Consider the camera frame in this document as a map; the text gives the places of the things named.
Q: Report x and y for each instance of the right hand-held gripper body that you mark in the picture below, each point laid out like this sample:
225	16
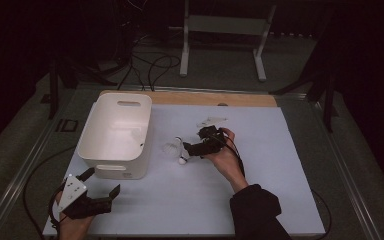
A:
211	143

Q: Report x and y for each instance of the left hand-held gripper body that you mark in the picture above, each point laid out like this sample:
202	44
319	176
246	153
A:
71	193

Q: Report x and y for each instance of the white shuttlecock with blue band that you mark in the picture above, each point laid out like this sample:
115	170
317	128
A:
182	160
172	148

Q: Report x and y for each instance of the white plastic storage basket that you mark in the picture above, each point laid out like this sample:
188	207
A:
113	133

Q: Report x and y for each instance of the person's right hand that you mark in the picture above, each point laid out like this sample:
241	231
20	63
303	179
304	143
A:
228	163

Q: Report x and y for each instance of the person's left hand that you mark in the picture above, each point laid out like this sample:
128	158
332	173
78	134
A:
71	230

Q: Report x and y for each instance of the black tripod stand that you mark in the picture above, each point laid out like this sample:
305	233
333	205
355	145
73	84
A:
53	90
328	100

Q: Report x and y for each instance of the white metal stand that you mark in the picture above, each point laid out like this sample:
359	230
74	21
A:
226	25

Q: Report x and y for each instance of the black square floor bracket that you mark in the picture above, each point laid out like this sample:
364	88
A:
67	125

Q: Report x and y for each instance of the metal floor frame rail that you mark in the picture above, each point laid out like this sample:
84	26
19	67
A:
196	89

